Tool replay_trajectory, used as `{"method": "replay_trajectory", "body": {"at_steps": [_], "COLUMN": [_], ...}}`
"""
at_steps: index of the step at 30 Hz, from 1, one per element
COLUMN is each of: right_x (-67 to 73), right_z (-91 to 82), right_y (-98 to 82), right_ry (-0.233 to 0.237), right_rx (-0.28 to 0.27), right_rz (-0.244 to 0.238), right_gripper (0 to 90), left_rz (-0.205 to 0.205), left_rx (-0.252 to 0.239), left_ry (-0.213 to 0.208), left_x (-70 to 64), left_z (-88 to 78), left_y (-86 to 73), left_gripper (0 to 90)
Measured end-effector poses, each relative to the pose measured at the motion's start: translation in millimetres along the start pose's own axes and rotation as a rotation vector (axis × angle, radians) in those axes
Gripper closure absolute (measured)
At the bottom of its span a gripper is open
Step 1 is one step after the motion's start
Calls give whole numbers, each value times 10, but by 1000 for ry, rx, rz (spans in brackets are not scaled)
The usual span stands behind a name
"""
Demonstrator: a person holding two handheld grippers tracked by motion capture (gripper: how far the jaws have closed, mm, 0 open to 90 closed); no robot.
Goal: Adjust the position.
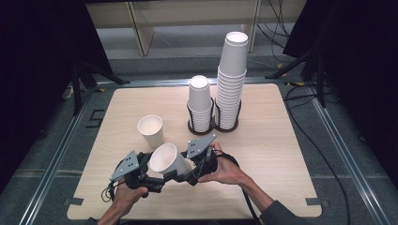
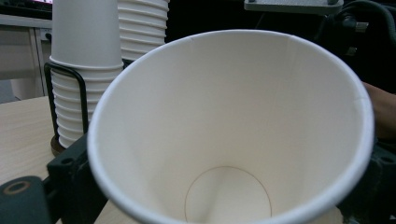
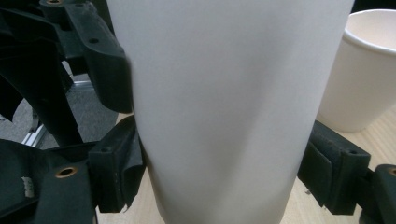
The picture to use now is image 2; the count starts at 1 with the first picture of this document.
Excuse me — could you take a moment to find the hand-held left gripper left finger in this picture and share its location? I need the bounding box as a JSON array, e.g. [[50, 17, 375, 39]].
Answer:
[[46, 133, 109, 224]]

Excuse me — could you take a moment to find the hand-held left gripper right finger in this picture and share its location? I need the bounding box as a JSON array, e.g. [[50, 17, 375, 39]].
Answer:
[[336, 143, 396, 224]]

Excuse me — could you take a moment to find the white paper cup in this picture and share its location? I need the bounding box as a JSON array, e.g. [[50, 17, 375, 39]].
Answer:
[[86, 29, 375, 224]]

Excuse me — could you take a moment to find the short stack of white cups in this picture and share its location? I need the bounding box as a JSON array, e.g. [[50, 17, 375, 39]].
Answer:
[[49, 0, 125, 149]]

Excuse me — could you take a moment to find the tall stack of white cups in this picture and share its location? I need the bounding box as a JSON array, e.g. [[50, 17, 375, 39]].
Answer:
[[117, 0, 171, 63]]

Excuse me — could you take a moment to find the beige wooden cabinet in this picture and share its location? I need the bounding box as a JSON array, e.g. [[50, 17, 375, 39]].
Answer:
[[0, 12, 54, 101]]

